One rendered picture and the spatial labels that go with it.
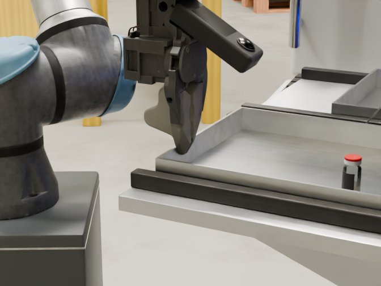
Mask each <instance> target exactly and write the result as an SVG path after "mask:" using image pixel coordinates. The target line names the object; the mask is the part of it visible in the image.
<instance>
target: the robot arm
mask: <svg viewBox="0 0 381 286"><path fill-rule="evenodd" d="M30 3H31V6H32V9H33V12H34V15H35V18H36V21H37V24H38V27H39V31H38V33H37V35H36V36H35V38H32V37H28V36H12V37H0V220H10V219H16V218H22V217H27V216H31V215H35V214H38V213H41V212H43V211H45V210H47V209H49V208H51V207H52V206H54V205H55V203H56V202H58V199H59V190H58V181H57V178H56V176H55V173H54V171H53V169H52V166H51V164H50V161H49V158H48V156H47V154H46V151H45V148H44V135H43V126H46V125H52V124H58V123H64V122H67V121H73V120H79V119H85V118H89V117H95V116H96V117H102V116H105V115H106V114H109V113H113V112H118V111H121V110H123V109H124V108H125V107H126V106H127V105H128V104H129V103H130V101H131V99H132V97H133V95H134V92H135V89H136V83H137V81H138V83H143V84H148V85H153V84H155V83H156V82H160V83H164V86H163V87H162V88H161V89H160V90H159V92H158V104H157V105H156V106H153V107H151V108H149V109H147V110H146V111H145V112H144V120H145V122H146V124H147V125H149V126H151V127H153V128H155V129H158V130H160V131H162V132H164V133H167V134H170V135H171V136H172V137H173V140H174V143H175V146H176V148H177V150H178V152H179V154H181V155H184V154H186V153H187V152H188V151H189V149H190V147H191V146H192V144H193V142H194V139H195V137H196V134H197V130H198V127H199V124H200V120H201V114H202V111H203V109H204V103H205V97H206V90H207V84H208V69H207V60H208V55H207V49H206V48H208V49H209V50H211V51H212V52H213V53H214V54H216V55H217V56H218V57H220V58H221V59H222V60H223V61H225V62H226V63H228V64H229V65H230V66H231V67H233V68H234V69H235V70H236V71H238V72H239V73H245V72H246V71H248V70H249V69H251V68H252V67H254V66H256V65H257V63H258V62H259V60H260V58H261V57H262V56H263V50H262V49H261V48H260V47H258V46H257V45H256V44H254V43H253V42H252V41H250V40H249V39H248V38H246V37H245V36H244V35H242V34H241V33H240V32H239V31H237V30H236V29H235V28H234V27H232V26H231V25H229V24H228V23H227V22H225V21H224V20H223V19H221V18H220V17H219V16H218V15H216V14H215V13H213V12H212V11H211V10H209V9H208V8H207V7H206V6H204V5H203V4H202V3H201V2H199V1H198V0H136V20H137V25H136V26H134V27H131V28H130V29H129V31H128V36H127V37H124V36H121V35H118V34H115V35H112V34H111V31H110V29H109V26H108V23H107V20H106V19H105V18H104V17H102V16H100V15H98V14H96V13H94V12H93V10H92V7H91V4H90V1H89V0H30ZM132 28H133V32H130V30H131V29H132ZM134 28H137V30H136V31H134ZM136 37H138V38H136Z"/></svg>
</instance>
